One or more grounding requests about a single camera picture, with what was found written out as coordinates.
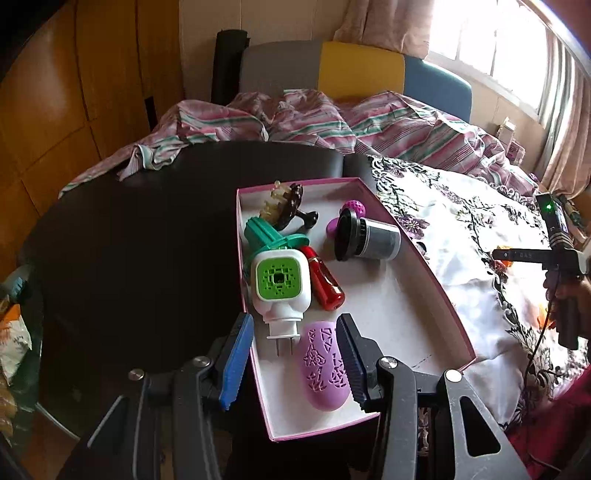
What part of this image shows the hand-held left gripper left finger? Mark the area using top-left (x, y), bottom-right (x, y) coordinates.
top-left (55, 313), bottom-right (256, 480)

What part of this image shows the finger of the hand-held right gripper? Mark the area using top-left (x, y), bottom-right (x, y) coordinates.
top-left (492, 248), bottom-right (550, 265)

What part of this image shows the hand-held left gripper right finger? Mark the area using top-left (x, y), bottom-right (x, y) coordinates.
top-left (335, 313), bottom-right (532, 480)

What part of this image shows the purple patterned oval case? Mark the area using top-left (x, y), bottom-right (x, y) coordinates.
top-left (299, 322), bottom-right (354, 411)

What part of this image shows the pink cardboard box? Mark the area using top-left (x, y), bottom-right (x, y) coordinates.
top-left (235, 176), bottom-right (477, 443)

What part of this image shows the small red bottle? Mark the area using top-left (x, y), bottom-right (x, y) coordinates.
top-left (300, 246), bottom-right (346, 311)

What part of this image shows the white green plug-in device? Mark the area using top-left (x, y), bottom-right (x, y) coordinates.
top-left (249, 247), bottom-right (315, 357)

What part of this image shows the grey black filter cylinder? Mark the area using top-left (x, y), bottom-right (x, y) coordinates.
top-left (333, 208), bottom-right (402, 263)

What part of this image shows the green plastic piece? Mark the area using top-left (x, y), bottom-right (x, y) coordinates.
top-left (244, 216), bottom-right (309, 252)

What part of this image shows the magenta perforated cap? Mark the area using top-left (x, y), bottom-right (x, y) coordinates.
top-left (327, 199), bottom-right (368, 236)

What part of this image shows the dark brown plastic toy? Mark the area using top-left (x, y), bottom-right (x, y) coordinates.
top-left (262, 181), bottom-right (319, 230)

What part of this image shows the person's right hand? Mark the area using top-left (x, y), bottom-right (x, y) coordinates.
top-left (543, 270), bottom-right (591, 330)

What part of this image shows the white embroidered floral tablecloth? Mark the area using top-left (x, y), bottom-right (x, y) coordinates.
top-left (369, 154), bottom-right (583, 425)

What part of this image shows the beige curtain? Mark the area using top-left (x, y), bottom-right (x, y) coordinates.
top-left (540, 28), bottom-right (591, 199)
top-left (332, 0), bottom-right (439, 51)

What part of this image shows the person's red clothing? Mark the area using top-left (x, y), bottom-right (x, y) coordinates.
top-left (503, 364), bottom-right (591, 480)

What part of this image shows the pink striped blanket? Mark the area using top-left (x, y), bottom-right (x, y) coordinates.
top-left (58, 89), bottom-right (541, 199)

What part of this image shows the window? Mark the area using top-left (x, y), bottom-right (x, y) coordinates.
top-left (425, 0), bottom-right (559, 116)

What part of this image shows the printed plastic bag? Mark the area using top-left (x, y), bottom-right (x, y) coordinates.
top-left (0, 265), bottom-right (44, 435)

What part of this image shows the grey yellow blue headboard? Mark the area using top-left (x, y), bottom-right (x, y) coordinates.
top-left (239, 41), bottom-right (474, 124)

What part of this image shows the wooden wardrobe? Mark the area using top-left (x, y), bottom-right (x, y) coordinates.
top-left (0, 0), bottom-right (185, 217)

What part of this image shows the black cable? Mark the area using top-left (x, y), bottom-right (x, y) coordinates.
top-left (524, 295), bottom-right (555, 402)

